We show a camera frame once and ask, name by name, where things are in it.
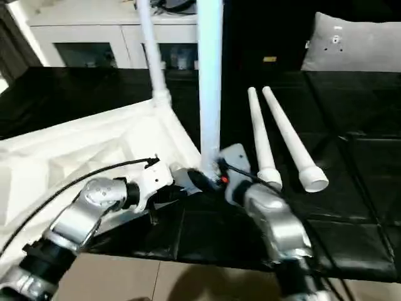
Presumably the white plastic table leg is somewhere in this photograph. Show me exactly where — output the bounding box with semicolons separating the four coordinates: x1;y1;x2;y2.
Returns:
246;87;283;191
135;0;174;110
195;0;226;186
261;85;330;193

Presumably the white plastic table top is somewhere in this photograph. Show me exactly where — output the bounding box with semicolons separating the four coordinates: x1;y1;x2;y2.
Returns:
0;90;204;265

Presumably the black work mat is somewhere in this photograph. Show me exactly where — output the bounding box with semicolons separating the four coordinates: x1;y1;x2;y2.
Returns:
0;65;401;277

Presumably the white glass-door cabinet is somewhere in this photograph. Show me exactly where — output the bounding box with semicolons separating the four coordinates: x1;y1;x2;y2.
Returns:
27;0;202;70

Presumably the grey round cooker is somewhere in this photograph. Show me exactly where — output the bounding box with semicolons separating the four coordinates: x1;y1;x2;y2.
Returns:
149;0;199;14

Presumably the grey cushion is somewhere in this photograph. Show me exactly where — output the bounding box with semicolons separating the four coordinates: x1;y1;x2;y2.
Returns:
300;11;401;72

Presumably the grey pleated curtain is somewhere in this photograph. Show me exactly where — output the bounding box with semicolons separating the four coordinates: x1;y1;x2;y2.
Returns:
0;0;44;85

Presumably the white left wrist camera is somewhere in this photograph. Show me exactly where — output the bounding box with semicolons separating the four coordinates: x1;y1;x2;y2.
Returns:
135;157;174;214

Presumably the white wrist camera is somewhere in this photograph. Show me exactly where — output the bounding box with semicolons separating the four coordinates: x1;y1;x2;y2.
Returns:
135;157;174;214
218;143;252;205

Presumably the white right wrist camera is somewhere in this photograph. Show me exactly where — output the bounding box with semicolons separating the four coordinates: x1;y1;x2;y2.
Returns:
218;143;252;205

